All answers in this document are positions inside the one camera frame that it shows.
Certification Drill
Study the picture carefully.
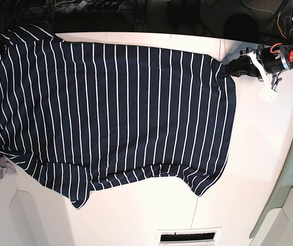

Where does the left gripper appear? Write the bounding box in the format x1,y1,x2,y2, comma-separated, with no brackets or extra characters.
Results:
222,43,293,91

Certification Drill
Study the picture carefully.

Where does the navy white striped t-shirt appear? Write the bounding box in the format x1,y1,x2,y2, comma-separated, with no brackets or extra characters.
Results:
0,25,236,209

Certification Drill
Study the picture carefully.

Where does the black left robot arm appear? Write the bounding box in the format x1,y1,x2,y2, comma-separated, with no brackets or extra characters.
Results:
226,1,293,91

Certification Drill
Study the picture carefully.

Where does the white bin left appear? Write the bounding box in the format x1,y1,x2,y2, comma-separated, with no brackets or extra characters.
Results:
0,176,49,245

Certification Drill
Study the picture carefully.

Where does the white cables background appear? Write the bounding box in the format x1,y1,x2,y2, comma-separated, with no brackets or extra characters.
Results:
204,0,283,16

